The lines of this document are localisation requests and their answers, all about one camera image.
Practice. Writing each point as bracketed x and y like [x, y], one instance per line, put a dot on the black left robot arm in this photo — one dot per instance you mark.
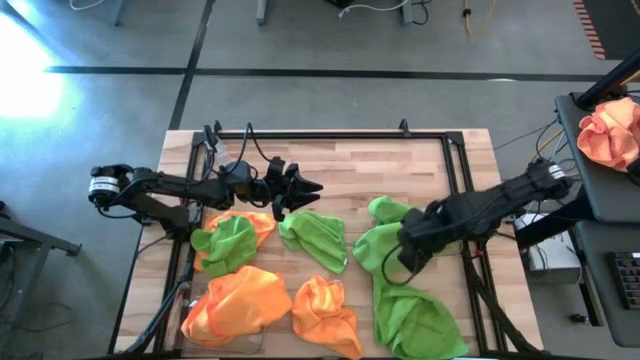
[175, 185]

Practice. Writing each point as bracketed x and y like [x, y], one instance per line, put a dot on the black mat with striped edge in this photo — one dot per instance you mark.
[620, 25]

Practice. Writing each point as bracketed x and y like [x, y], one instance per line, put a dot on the grey table leg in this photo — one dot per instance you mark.
[407, 12]
[120, 15]
[261, 12]

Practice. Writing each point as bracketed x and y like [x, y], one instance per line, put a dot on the black aluminium table frame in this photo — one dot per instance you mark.
[350, 135]

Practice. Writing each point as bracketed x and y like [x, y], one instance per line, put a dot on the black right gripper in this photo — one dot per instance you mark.
[422, 232]

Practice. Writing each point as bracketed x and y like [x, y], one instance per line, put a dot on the white electronics box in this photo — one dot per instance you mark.
[555, 262]

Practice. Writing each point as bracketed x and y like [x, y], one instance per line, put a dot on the dark metal table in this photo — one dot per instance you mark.
[50, 241]

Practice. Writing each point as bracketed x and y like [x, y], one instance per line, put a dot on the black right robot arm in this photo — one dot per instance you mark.
[500, 200]

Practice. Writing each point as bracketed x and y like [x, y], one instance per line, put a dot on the black computer keyboard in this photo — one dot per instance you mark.
[627, 280]

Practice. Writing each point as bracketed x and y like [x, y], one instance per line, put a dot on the small black floor object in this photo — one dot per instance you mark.
[577, 318]

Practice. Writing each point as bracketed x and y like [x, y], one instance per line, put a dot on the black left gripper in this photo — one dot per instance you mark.
[280, 197]

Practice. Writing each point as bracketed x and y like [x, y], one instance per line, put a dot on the dark grey keyboard desk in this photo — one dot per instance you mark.
[595, 300]

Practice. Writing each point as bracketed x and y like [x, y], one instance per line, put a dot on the black slanted floor beam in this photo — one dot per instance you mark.
[545, 231]

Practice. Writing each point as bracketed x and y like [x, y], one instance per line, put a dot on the crumpled orange cloth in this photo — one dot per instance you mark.
[607, 132]

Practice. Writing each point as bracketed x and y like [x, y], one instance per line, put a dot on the dark desk pole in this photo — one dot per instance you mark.
[605, 82]

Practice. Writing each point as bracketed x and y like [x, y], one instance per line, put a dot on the green microfiber towel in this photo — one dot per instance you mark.
[315, 237]
[227, 247]
[420, 325]
[387, 210]

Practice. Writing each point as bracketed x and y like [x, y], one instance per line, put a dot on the dark grey side desk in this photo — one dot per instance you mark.
[590, 195]

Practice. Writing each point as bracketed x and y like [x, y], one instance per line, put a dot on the orange microfiber towel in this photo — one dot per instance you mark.
[265, 222]
[250, 295]
[320, 315]
[205, 327]

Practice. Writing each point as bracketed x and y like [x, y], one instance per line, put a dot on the black frame knob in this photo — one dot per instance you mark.
[404, 125]
[216, 126]

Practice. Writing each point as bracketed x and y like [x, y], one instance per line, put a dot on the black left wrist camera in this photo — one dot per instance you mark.
[275, 167]

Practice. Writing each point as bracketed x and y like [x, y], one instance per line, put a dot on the clear plastic spray bottle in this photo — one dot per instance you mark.
[216, 145]

